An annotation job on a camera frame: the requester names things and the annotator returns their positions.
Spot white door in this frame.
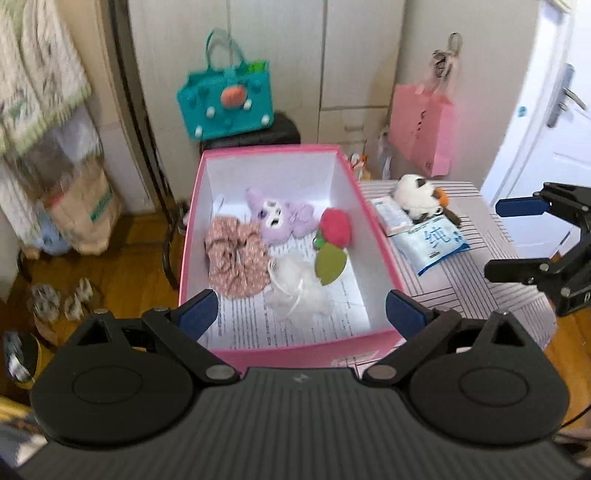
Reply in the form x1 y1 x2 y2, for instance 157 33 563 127
480 0 591 232

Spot dark grey bundle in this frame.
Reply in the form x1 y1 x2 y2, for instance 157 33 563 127
2 332 43 385

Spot clear plastic bag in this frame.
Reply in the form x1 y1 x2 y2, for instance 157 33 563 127
348 127 394 182

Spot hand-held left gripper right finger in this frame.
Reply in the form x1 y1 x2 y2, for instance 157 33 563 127
363 290 532 386

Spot small clear tissue pack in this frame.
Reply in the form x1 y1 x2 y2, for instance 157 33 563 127
372 196 414 237

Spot light wooden wardrobe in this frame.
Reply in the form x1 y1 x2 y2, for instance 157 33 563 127
127 0 541 185

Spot panda plush toy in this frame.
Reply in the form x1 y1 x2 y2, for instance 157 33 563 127
393 174 462 227

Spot white fluffy pajama pants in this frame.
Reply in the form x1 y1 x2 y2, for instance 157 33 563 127
0 106 103 232

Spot metal door handle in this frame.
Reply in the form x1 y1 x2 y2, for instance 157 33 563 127
547 62 589 130

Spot pink floral scrunchie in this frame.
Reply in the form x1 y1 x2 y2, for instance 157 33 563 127
204 217 271 296

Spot printed paper sheet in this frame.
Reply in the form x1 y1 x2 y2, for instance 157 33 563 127
198 240 372 349

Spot brown paper bag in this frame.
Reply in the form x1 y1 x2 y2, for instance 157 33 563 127
39 159 123 254

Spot red fluffy pompom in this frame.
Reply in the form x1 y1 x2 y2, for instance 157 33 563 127
318 208 354 247

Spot white fluffy cardigan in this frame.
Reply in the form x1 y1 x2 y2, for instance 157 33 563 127
0 0 93 155

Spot blue white wipes packet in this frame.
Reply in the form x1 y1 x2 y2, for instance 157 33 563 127
392 220 471 277

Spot blue patterned bag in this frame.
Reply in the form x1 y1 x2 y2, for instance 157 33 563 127
37 222 71 256

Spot black stool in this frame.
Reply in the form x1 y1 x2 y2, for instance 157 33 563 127
201 111 301 154

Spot teal felt tote bag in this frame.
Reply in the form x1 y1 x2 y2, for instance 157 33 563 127
176 28 274 141

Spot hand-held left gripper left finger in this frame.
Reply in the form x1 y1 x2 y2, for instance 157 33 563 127
65 290 241 385

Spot green felt leaf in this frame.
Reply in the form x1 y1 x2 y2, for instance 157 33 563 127
314 242 349 283

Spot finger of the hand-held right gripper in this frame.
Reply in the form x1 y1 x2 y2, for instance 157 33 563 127
495 182 591 223
484 251 588 302

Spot light wooden board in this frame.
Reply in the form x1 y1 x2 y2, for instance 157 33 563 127
60 0 162 217

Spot purple plush toy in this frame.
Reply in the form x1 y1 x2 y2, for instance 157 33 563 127
245 187 320 245

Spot printed bedding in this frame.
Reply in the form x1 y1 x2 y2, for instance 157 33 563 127
0 397 47 462

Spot pink paper bag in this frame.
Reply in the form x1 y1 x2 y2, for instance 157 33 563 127
387 51 458 178

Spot grey fluffy slipper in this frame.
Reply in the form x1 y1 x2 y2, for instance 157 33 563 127
28 284 63 322
65 277 94 320

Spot pink cardboard box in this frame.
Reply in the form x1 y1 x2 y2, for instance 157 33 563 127
178 144 409 370

